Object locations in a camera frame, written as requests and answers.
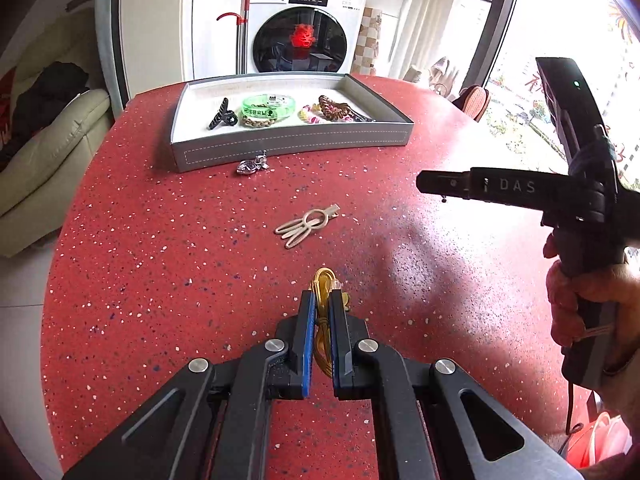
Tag black claw hair clip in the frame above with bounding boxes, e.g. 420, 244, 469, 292
207, 97, 240, 131

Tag person's right forearm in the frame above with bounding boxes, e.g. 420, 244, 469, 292
600, 340, 640, 421

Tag gold hair clip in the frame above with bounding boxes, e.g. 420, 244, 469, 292
310, 267, 356, 378

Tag silver metal hair clip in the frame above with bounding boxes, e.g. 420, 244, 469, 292
236, 152, 268, 176

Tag beige looped hair clip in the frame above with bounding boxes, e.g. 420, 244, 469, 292
274, 203, 342, 249

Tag white curtain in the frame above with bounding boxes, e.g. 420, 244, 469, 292
390, 0, 467, 81

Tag black clothes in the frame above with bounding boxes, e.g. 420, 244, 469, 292
10, 61, 91, 156

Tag red printed cloth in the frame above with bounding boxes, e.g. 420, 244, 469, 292
0, 67, 18, 161

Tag person's right hand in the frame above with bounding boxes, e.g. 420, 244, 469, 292
543, 235, 640, 362

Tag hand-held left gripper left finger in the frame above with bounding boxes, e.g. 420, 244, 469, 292
62, 290, 317, 480

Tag black cable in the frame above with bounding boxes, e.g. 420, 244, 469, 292
564, 380, 586, 453

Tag red handled mop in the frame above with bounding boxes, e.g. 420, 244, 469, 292
216, 0, 251, 76

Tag pale green leather sofa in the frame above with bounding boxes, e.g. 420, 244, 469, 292
0, 45, 113, 218

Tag grey jewelry tray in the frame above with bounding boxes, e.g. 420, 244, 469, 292
170, 72, 415, 173

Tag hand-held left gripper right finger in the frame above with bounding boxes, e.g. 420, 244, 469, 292
329, 291, 584, 480

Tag brown spiral hair tie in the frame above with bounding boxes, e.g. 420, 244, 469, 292
318, 95, 353, 122

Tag grey beige bundle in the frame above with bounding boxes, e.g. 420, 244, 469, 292
402, 57, 466, 101

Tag orange plastic object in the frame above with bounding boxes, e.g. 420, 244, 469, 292
570, 410, 633, 468

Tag green translucent bangle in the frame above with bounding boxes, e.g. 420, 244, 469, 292
241, 94, 281, 121

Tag beige checkered panel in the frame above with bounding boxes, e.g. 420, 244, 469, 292
352, 6, 383, 77

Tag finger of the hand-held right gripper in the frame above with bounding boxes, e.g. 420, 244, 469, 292
417, 167, 596, 211

